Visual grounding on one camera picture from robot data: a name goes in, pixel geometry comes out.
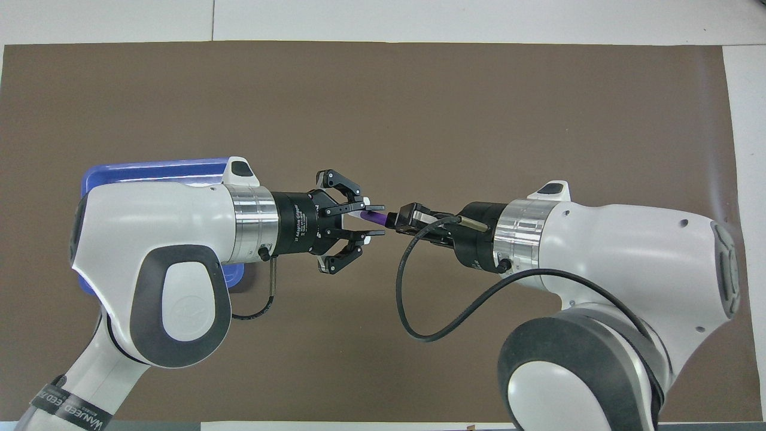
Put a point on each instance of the purple pen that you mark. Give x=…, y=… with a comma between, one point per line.
x=377, y=218

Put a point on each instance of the blue plastic tray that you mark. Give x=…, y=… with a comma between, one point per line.
x=155, y=169

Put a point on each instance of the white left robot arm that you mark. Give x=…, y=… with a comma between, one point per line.
x=155, y=239

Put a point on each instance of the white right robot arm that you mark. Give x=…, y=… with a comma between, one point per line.
x=610, y=251

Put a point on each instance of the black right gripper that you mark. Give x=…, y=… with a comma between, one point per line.
x=476, y=239

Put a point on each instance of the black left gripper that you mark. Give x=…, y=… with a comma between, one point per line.
x=305, y=221

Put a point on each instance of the brown table mat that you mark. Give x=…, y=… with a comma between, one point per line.
x=383, y=108

